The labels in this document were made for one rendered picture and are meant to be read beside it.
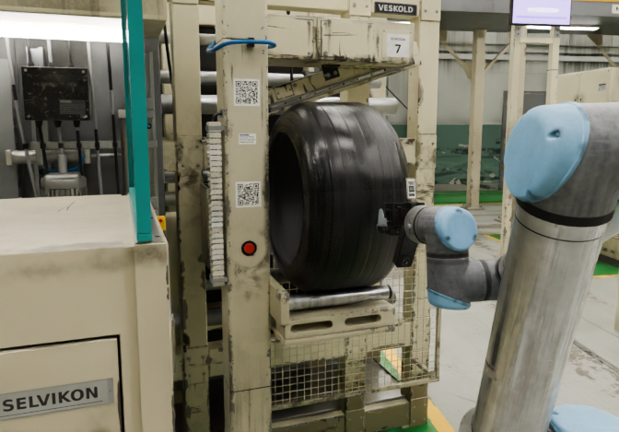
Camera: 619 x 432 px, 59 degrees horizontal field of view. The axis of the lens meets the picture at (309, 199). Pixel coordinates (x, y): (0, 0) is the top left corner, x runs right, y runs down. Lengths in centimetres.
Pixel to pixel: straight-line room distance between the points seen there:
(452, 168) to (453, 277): 1073
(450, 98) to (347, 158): 1047
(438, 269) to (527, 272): 44
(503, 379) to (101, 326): 57
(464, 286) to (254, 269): 68
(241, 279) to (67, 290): 93
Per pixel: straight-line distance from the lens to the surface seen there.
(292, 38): 190
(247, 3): 160
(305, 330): 166
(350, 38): 197
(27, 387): 80
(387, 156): 152
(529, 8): 568
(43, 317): 77
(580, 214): 71
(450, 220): 116
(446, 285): 119
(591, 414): 117
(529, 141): 70
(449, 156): 1184
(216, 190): 157
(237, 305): 165
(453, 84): 1194
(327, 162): 145
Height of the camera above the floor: 142
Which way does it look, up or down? 8 degrees down
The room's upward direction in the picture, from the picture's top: straight up
